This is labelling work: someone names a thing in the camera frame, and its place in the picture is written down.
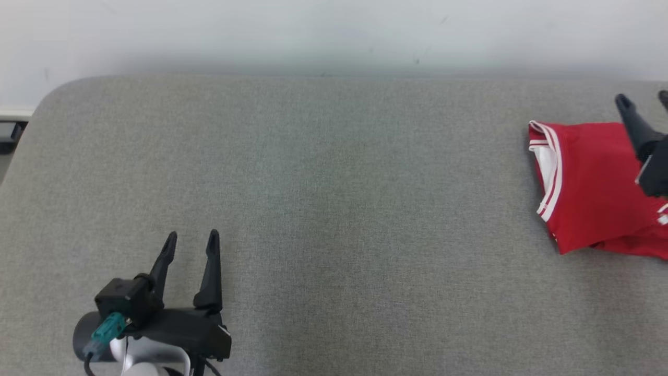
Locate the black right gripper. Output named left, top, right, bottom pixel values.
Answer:
left=615, top=90, right=668, bottom=198

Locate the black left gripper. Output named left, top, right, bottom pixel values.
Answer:
left=127, top=229, right=232, bottom=362

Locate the red basketball jersey white trim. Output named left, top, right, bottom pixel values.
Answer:
left=528, top=120, right=668, bottom=255

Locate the white low furniture base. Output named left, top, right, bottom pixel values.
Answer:
left=0, top=107, right=35, bottom=155

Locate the teal left camera connector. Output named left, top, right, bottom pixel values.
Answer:
left=83, top=312, right=129, bottom=360

